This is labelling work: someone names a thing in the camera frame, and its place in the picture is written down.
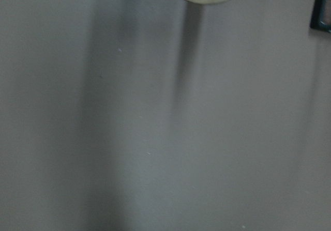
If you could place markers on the black wire glass rack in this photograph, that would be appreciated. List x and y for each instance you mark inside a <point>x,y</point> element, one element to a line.
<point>320,18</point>

